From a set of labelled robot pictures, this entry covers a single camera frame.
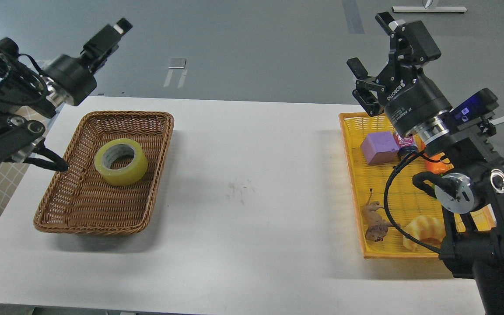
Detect white stand base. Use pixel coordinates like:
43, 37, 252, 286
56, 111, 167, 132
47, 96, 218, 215
392, 0, 468, 14

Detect brown wicker basket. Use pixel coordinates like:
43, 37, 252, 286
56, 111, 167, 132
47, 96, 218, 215
33, 110, 174, 235

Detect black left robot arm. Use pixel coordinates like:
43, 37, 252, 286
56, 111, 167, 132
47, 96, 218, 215
0, 18, 133, 172

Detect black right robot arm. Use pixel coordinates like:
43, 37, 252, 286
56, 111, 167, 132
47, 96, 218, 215
347, 12, 504, 315

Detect small red can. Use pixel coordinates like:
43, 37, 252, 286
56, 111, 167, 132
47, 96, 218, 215
393, 131, 419, 160

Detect yellow plastic basket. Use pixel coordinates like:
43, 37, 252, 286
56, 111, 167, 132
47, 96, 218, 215
339, 112, 497, 259

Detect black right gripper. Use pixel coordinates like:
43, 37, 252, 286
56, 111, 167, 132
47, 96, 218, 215
346, 12, 452, 136

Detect purple block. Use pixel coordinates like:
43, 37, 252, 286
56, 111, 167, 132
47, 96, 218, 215
360, 131, 399, 165

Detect toy croissant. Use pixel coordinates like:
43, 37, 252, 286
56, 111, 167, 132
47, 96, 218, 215
402, 215, 446, 245

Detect orange toy carrot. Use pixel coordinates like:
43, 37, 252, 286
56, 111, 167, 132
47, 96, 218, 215
420, 141, 452, 175

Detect brown toy animal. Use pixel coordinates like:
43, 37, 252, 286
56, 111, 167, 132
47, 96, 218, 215
362, 187, 394, 242

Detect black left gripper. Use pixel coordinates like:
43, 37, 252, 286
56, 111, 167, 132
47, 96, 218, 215
42, 18, 133, 106

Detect yellow tape roll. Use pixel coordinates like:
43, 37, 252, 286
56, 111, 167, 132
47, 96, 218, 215
94, 138, 148, 187

